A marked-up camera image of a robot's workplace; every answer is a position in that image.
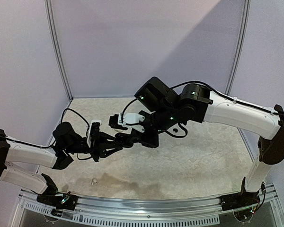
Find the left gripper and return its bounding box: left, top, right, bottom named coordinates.
left=65, top=132, right=123, bottom=162

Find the black charging case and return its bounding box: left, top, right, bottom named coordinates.
left=114, top=133, right=133, bottom=148

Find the white oval charging case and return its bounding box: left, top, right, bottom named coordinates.
left=91, top=119, right=102, bottom=124

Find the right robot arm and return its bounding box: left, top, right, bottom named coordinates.
left=117, top=77, right=284, bottom=206

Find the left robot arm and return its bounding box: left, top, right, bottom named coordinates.
left=0, top=122, right=133, bottom=205

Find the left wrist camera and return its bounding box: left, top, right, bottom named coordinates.
left=87, top=122, right=101, bottom=148

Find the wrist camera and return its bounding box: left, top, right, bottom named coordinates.
left=108, top=113, right=145, bottom=133
left=87, top=122, right=101, bottom=148

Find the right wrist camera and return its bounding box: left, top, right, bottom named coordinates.
left=108, top=113, right=145, bottom=133

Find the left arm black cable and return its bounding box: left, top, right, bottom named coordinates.
left=0, top=108, right=93, bottom=161

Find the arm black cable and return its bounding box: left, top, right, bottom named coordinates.
left=0, top=108, right=93, bottom=161
left=122, top=81, right=284, bottom=149

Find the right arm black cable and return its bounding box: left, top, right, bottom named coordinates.
left=122, top=81, right=284, bottom=149

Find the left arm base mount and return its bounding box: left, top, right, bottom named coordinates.
left=36, top=174, right=79, bottom=210

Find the aluminium front rail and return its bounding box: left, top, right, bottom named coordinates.
left=11, top=184, right=284, bottom=227

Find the left aluminium corner post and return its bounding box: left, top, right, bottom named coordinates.
left=44, top=0, right=73, bottom=103

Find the aluminium corner post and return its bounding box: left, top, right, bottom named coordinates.
left=44, top=0, right=73, bottom=103
left=225, top=0, right=250, bottom=95

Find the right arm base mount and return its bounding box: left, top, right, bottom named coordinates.
left=219, top=187, right=260, bottom=211

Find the right aluminium corner post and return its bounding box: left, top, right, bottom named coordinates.
left=225, top=0, right=250, bottom=95

